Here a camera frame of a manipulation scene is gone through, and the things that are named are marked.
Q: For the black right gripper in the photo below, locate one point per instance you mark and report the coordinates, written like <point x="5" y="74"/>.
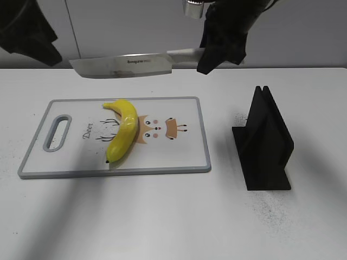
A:
<point x="225" y="29"/>

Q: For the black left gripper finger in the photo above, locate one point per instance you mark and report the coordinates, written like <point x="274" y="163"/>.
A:
<point x="26" y="31"/>

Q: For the knife with white handle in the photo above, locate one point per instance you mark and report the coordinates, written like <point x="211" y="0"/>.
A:
<point x="134" y="65"/>

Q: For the yellow plastic banana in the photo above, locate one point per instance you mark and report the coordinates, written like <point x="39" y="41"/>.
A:
<point x="126" y="132"/>

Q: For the white grey-rimmed cutting board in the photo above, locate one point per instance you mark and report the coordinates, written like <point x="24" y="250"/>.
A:
<point x="73" y="136"/>

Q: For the black knife stand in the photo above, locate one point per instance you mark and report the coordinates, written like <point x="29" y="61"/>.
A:
<point x="264" y="144"/>

